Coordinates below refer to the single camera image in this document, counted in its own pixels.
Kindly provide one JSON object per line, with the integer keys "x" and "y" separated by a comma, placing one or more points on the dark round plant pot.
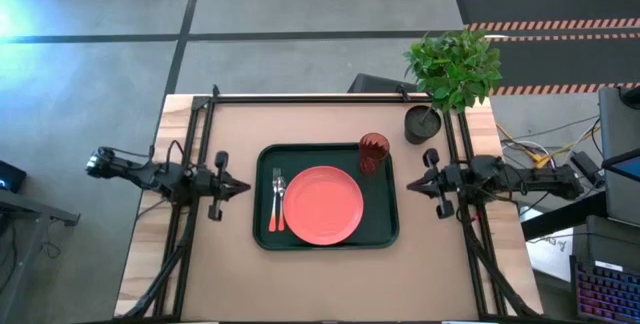
{"x": 420, "y": 126}

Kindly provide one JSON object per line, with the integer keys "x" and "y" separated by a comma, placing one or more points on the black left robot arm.
{"x": 145, "y": 174}

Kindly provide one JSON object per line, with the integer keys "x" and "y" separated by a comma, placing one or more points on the black box with light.
{"x": 10, "y": 176}

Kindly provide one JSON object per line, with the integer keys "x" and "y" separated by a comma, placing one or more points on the brown table mat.
{"x": 310, "y": 284}

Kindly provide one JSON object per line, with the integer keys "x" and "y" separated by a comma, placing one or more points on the black power adapter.
{"x": 590, "y": 169}

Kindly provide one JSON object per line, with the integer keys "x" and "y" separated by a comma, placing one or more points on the white printed sheet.
{"x": 550, "y": 254}

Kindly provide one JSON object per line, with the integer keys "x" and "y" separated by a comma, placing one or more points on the grey side desk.
{"x": 30, "y": 209}

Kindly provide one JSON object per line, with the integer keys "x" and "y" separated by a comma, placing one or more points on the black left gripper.
{"x": 207, "y": 184}

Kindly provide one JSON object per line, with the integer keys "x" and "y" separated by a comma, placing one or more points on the orange round plate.
{"x": 322, "y": 206}

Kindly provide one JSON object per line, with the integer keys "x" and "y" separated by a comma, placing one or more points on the green leafy plant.
{"x": 452, "y": 69}

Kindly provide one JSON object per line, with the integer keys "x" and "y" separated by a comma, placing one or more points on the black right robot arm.
{"x": 525, "y": 179}

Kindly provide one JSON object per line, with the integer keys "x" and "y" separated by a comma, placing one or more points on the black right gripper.
{"x": 447, "y": 181}

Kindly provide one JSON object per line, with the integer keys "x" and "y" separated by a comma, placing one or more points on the black chair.
{"x": 375, "y": 84}

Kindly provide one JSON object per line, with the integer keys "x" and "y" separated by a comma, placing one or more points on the black floor mat striped edge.
{"x": 565, "y": 61}
{"x": 545, "y": 4}

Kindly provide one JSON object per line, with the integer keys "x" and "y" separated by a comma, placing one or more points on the red translucent cup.
{"x": 372, "y": 154}

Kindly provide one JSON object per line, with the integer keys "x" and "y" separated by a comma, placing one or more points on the backlit black keyboard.
{"x": 607, "y": 291}

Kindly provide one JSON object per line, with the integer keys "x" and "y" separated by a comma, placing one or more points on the black metal table frame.
{"x": 320, "y": 99}

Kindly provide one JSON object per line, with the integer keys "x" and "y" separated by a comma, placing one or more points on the dark green plastic tray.
{"x": 380, "y": 214}

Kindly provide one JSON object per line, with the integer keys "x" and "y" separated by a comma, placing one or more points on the grey computer monitor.
{"x": 620, "y": 129}

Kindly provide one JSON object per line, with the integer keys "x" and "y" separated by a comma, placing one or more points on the black desk beam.
{"x": 560, "y": 219}

